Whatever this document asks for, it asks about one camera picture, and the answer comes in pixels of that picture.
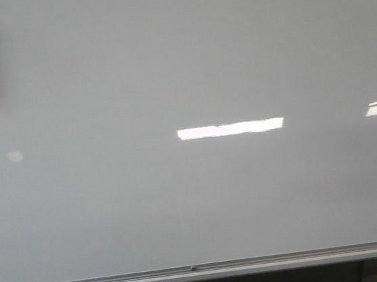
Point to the large white whiteboard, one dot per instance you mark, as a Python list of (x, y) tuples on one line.
[(139, 135)]

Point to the aluminium whiteboard marker tray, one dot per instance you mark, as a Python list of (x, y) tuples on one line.
[(249, 266)]

